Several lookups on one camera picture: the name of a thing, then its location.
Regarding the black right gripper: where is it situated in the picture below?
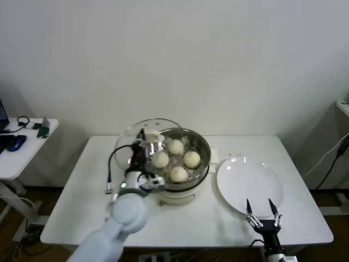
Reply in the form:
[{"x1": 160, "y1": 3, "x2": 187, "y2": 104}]
[{"x1": 245, "y1": 198, "x2": 283, "y2": 253}]

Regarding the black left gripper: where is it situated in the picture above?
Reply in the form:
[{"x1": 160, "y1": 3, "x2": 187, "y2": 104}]
[{"x1": 130, "y1": 128, "x2": 147, "y2": 171}]

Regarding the glass lid with cream handle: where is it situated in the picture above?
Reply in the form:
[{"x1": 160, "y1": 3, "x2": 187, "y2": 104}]
[{"x1": 114, "y1": 118, "x2": 184, "y2": 171}]

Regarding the white steamed baozi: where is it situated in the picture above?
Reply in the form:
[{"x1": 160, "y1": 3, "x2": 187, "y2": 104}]
[
  {"x1": 170, "y1": 166, "x2": 189, "y2": 183},
  {"x1": 152, "y1": 151, "x2": 170, "y2": 169},
  {"x1": 167, "y1": 139, "x2": 185, "y2": 156},
  {"x1": 183, "y1": 151, "x2": 202, "y2": 169}
]

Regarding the stainless steel steamer basket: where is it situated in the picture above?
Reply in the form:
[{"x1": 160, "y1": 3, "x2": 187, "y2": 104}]
[{"x1": 144, "y1": 127, "x2": 220, "y2": 192}]

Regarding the white round plate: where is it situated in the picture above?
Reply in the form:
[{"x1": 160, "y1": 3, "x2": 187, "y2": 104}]
[{"x1": 216, "y1": 157, "x2": 284, "y2": 218}]

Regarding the white work table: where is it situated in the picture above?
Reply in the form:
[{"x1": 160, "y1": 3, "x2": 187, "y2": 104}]
[{"x1": 40, "y1": 135, "x2": 335, "y2": 262}]

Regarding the cream electric cooker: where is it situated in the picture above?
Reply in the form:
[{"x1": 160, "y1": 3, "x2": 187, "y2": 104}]
[{"x1": 152, "y1": 169, "x2": 210, "y2": 206}]

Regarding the white metal desk base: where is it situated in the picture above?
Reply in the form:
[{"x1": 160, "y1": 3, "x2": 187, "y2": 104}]
[{"x1": 318, "y1": 192, "x2": 349, "y2": 216}]

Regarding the green and grey tool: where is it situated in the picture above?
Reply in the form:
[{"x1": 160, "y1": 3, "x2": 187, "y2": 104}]
[{"x1": 37, "y1": 116, "x2": 51, "y2": 139}]

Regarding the white side table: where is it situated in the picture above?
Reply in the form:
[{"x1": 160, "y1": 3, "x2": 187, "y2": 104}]
[{"x1": 0, "y1": 117, "x2": 60, "y2": 219}]

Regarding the white power strip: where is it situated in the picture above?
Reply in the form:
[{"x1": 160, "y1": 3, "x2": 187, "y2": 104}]
[{"x1": 139, "y1": 251, "x2": 171, "y2": 262}]

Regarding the blue computer mouse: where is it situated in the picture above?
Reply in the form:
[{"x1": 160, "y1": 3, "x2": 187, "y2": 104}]
[{"x1": 7, "y1": 134, "x2": 27, "y2": 152}]

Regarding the white cabinet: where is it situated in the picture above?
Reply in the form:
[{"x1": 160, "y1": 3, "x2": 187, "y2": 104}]
[{"x1": 335, "y1": 99, "x2": 349, "y2": 118}]

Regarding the dark laptop screen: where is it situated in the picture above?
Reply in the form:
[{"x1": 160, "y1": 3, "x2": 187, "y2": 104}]
[{"x1": 0, "y1": 98, "x2": 10, "y2": 131}]

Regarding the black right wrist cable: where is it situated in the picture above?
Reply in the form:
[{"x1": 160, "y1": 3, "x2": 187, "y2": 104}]
[{"x1": 248, "y1": 239, "x2": 264, "y2": 254}]

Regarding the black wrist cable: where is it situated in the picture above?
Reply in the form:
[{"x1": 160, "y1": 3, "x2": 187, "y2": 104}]
[
  {"x1": 105, "y1": 144, "x2": 137, "y2": 195},
  {"x1": 248, "y1": 239, "x2": 264, "y2": 254}
]

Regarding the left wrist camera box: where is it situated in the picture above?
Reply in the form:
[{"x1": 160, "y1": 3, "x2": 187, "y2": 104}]
[{"x1": 137, "y1": 174, "x2": 166, "y2": 193}]

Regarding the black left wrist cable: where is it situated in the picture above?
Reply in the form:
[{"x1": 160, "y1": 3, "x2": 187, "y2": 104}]
[{"x1": 105, "y1": 144, "x2": 137, "y2": 195}]

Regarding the white power cable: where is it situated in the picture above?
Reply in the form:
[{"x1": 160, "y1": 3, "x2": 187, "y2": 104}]
[{"x1": 304, "y1": 135, "x2": 349, "y2": 178}]

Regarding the black power cable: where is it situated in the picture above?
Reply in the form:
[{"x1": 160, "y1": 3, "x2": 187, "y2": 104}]
[{"x1": 315, "y1": 141, "x2": 349, "y2": 190}]

